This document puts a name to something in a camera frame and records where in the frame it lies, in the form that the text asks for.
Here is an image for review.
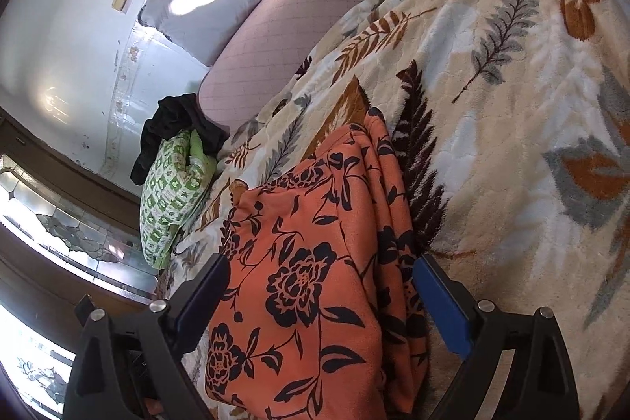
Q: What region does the orange floral garment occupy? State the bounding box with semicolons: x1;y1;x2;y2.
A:
204;109;427;419

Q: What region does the wooden glass door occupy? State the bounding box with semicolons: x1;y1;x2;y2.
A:
0;106;163;420

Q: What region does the green white patterned pillow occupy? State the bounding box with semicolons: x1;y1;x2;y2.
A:
140;130;217;270

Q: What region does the black garment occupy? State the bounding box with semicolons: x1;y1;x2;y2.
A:
130;93;228;185

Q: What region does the cream leaf pattern blanket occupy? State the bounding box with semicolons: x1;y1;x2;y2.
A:
165;0;629;419

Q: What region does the pink mattress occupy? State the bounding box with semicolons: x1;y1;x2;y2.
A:
198;0;363;130

